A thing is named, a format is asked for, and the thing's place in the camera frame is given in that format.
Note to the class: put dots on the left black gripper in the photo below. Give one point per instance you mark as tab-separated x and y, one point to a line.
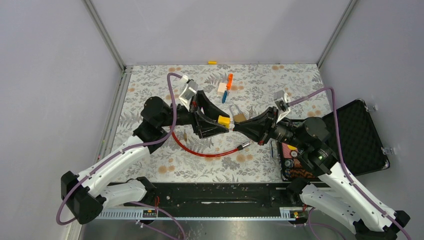
202	126

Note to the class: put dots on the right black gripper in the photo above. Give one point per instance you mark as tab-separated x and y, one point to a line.
261	128

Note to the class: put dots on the yellow padlock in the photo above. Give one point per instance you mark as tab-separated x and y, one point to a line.
224	121

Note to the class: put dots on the long shackle brass padlock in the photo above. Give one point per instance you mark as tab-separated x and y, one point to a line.
237	114

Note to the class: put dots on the small brass padlock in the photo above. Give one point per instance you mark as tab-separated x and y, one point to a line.
185	136

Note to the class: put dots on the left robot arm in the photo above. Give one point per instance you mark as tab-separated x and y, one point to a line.
87	193

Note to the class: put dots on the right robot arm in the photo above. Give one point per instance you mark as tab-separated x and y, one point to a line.
356	208

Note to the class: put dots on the blue toy brick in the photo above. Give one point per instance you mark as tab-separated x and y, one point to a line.
224	97

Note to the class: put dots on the yellow poker chip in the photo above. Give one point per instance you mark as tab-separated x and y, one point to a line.
292	148

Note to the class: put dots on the white toy block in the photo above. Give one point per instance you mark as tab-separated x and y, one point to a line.
222	87

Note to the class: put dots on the floral table mat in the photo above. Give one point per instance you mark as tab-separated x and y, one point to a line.
212	159

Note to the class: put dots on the orange toy brick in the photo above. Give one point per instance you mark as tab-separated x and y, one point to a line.
229	81

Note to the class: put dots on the black poker chip case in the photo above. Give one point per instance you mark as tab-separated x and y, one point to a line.
362	149

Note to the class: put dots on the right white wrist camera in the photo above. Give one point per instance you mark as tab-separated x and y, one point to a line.
281	100

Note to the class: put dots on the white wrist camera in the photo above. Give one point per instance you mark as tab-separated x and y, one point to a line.
281	100
189	91

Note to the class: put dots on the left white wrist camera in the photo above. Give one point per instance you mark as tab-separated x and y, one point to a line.
189	91

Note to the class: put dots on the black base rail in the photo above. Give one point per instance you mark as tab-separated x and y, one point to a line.
223	200

